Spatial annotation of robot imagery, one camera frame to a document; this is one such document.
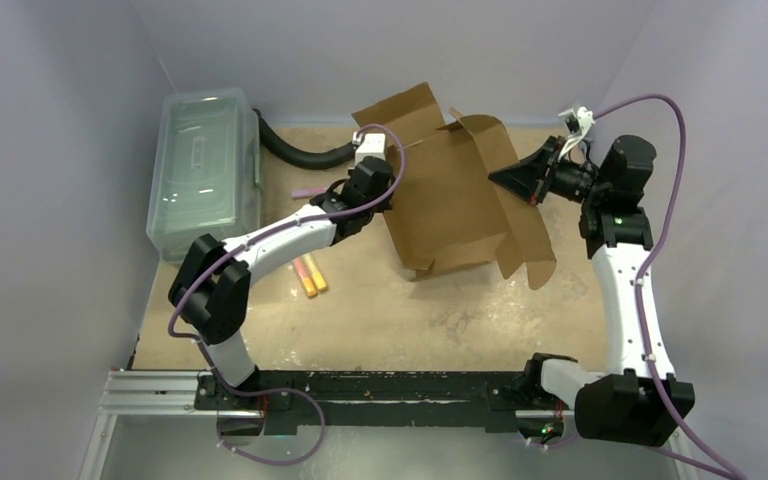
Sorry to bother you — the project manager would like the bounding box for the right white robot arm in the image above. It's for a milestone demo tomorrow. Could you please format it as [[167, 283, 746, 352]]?
[[488, 135, 695, 447]]

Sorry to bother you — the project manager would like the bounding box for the yellow marker pen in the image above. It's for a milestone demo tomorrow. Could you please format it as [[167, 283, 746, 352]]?
[[303, 254, 328, 292]]

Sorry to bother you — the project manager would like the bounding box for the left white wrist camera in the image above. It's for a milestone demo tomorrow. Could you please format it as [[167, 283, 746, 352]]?
[[352, 131, 387, 165]]

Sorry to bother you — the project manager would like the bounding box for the clear plastic storage bin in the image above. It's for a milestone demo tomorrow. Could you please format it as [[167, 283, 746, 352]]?
[[146, 88, 262, 264]]

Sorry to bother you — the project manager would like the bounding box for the black corrugated hose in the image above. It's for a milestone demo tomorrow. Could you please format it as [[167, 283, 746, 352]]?
[[253, 109, 359, 172]]

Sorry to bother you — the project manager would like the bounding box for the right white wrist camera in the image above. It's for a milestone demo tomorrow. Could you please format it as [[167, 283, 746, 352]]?
[[557, 102, 595, 142]]

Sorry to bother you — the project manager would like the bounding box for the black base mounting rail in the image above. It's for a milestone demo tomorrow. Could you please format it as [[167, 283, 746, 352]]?
[[194, 370, 570, 436]]

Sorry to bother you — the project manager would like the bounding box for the aluminium frame extrusion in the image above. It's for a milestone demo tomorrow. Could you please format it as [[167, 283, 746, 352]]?
[[98, 371, 197, 416]]

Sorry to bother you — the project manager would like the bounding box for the brown cardboard box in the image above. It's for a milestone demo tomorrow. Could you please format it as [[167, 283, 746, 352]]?
[[352, 83, 557, 290]]

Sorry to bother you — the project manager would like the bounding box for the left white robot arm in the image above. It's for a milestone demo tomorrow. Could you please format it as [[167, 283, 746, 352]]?
[[168, 156, 404, 409]]

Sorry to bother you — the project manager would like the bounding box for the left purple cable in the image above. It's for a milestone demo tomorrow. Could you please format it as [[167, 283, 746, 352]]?
[[167, 123, 408, 468]]

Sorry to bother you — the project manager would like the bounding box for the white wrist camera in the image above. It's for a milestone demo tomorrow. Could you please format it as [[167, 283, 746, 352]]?
[[352, 131, 387, 165], [557, 102, 595, 142]]

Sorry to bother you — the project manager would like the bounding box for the purple marker pen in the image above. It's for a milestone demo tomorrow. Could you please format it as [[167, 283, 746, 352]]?
[[291, 187, 328, 199]]

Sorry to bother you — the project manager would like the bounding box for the orange marker pen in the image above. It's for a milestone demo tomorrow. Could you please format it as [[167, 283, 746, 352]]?
[[292, 257, 318, 298]]

